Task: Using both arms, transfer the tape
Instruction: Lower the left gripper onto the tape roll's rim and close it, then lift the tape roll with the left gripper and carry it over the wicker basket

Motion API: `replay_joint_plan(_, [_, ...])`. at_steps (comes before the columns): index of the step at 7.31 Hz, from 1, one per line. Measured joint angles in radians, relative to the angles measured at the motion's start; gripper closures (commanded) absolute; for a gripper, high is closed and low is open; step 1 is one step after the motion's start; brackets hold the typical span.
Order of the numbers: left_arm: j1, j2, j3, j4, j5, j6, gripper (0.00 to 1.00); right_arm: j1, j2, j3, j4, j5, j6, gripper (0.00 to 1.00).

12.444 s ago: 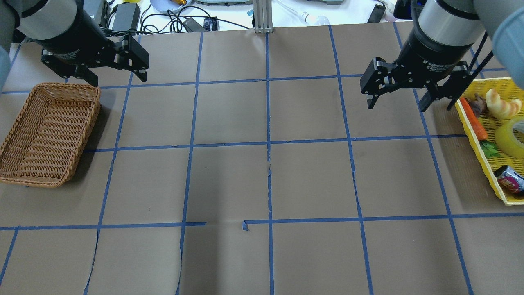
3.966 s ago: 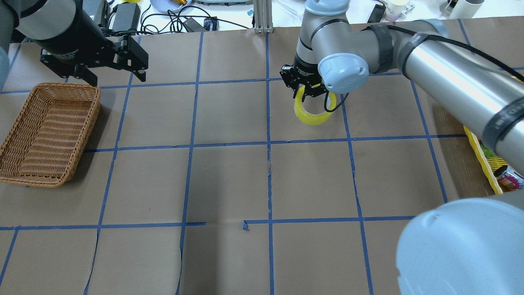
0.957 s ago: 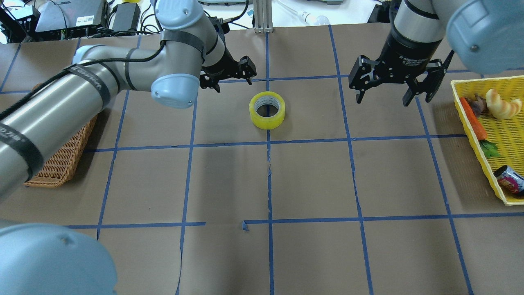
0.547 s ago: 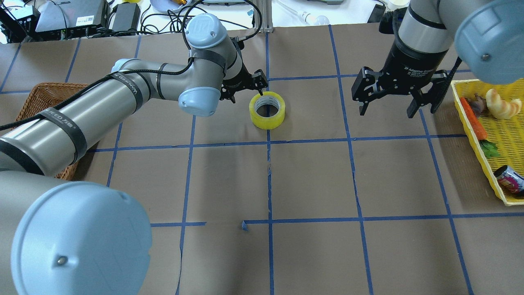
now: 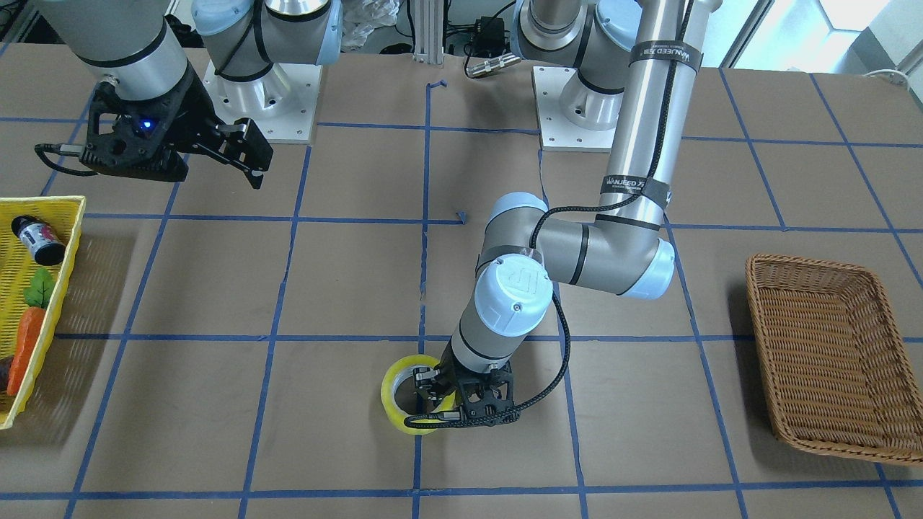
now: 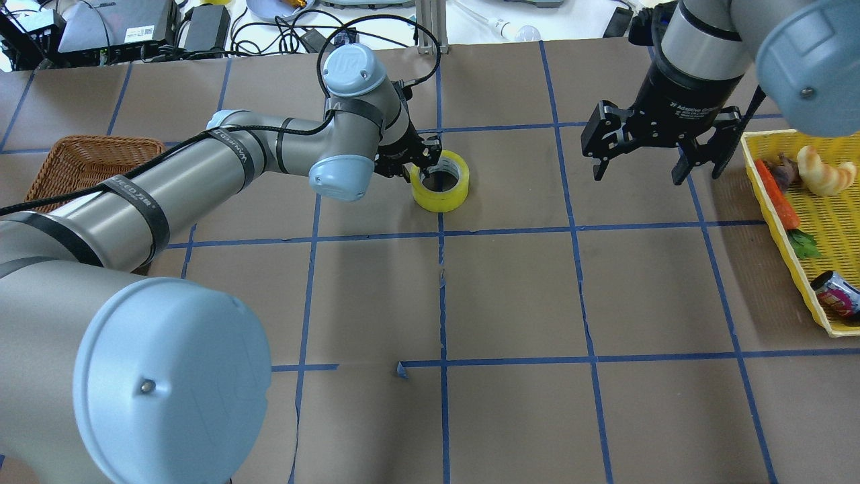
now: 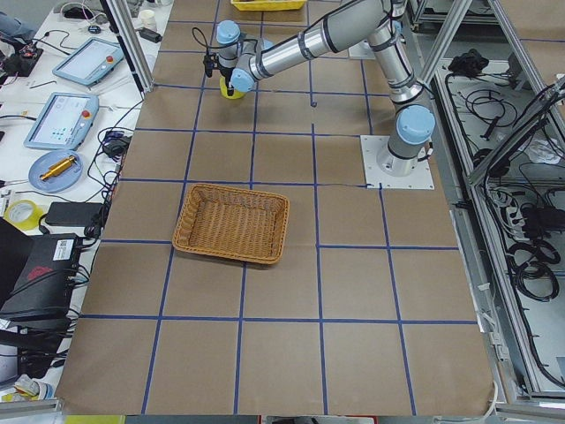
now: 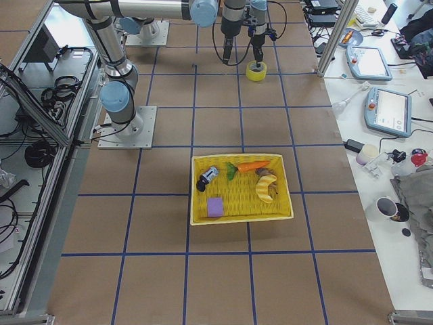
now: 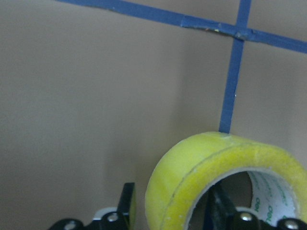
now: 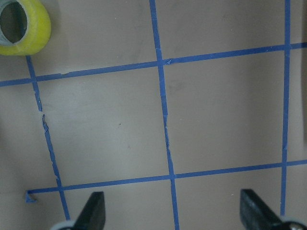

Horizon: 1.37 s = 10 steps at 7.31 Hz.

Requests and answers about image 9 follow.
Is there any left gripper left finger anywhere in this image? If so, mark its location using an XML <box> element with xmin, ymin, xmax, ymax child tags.
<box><xmin>50</xmin><ymin>183</ymin><xmax>135</xmax><ymax>230</ymax></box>

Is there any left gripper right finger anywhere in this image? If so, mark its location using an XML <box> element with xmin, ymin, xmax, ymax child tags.
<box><xmin>203</xmin><ymin>183</ymin><xmax>307</xmax><ymax>230</ymax></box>

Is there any yellow tape roll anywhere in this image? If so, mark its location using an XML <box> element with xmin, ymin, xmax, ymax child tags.
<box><xmin>145</xmin><ymin>132</ymin><xmax>307</xmax><ymax>230</ymax></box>

